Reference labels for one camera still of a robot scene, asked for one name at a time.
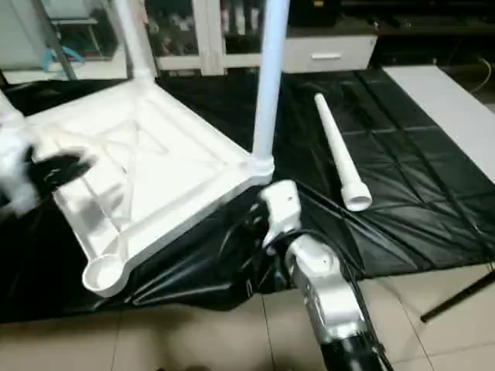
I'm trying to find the black metal table leg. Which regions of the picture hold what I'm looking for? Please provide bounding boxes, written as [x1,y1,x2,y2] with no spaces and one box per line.
[420,276,495,324]

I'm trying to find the white glass door cabinet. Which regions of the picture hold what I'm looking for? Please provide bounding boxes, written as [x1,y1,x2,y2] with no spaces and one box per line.
[146,0,290,77]

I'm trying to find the white plastic table top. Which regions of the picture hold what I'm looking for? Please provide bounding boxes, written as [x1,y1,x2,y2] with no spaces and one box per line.
[22,75,276,299]

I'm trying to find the black shiny table mat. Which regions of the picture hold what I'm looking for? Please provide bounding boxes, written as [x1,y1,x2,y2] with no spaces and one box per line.
[0,69,495,324]

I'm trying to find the black box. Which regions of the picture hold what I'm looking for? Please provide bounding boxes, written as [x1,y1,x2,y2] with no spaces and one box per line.
[288,0,346,29]

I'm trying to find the light blue plastic stool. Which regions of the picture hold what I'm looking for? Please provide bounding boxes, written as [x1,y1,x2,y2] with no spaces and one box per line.
[41,46,85,73]

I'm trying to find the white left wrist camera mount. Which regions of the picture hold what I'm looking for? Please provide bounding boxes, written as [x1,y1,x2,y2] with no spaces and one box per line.
[0,111,42,214]

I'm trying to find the glass tank metal frame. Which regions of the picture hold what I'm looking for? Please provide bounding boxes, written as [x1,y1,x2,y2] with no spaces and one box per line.
[49,7,118,60]

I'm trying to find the white drawer unit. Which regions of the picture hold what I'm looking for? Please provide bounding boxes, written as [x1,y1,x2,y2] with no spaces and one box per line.
[284,32,378,73]

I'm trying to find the white side table board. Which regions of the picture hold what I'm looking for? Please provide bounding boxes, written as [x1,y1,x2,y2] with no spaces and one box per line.
[381,65,495,175]

